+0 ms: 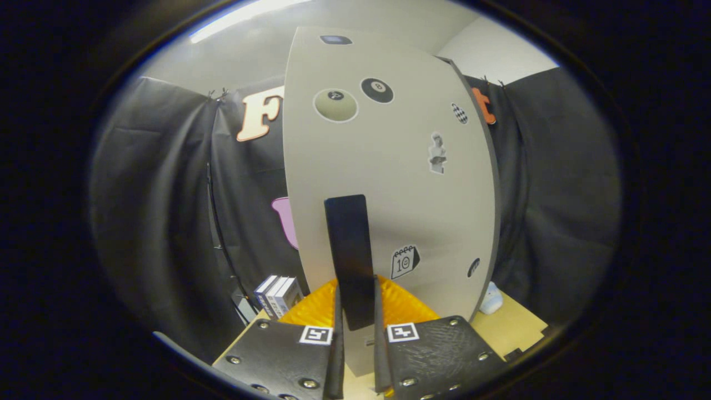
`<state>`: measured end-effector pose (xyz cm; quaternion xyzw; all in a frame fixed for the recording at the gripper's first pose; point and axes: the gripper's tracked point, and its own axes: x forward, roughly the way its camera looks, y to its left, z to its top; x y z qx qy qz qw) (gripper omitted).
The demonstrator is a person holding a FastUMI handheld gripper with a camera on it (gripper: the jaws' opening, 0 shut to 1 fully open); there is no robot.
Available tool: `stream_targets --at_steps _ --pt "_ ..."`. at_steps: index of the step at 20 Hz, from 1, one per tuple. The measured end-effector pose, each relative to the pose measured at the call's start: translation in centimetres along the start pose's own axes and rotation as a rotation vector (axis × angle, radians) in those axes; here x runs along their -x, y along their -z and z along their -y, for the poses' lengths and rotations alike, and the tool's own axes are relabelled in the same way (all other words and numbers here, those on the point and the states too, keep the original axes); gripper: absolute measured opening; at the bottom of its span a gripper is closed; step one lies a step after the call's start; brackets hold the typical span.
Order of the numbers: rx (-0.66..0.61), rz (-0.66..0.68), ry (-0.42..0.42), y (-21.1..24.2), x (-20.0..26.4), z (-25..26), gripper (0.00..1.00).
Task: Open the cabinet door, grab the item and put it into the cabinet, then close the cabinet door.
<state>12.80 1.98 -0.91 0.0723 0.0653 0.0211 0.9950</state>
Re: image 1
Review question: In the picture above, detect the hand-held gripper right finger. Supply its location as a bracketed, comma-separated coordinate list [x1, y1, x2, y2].
[373, 275, 509, 400]

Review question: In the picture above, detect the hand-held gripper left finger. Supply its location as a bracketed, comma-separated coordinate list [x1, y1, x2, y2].
[211, 278, 345, 400]

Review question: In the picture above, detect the black door handle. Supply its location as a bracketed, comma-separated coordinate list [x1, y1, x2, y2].
[324, 194, 375, 332]

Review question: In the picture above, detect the white cabinet door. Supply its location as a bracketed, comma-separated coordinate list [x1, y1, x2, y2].
[282, 25, 498, 378]

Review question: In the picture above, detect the grey blue book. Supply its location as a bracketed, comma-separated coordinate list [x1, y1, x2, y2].
[273, 278, 304, 318]

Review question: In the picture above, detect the white spine book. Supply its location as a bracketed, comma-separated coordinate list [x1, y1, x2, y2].
[264, 276, 289, 318]

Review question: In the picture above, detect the dark grey cabinet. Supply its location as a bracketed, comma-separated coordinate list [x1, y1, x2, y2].
[436, 54, 502, 323]

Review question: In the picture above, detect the thin black stand pole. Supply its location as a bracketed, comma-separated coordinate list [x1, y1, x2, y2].
[206, 161, 251, 312]

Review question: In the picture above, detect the black backdrop cloth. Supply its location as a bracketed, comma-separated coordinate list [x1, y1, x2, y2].
[89, 69, 623, 367]

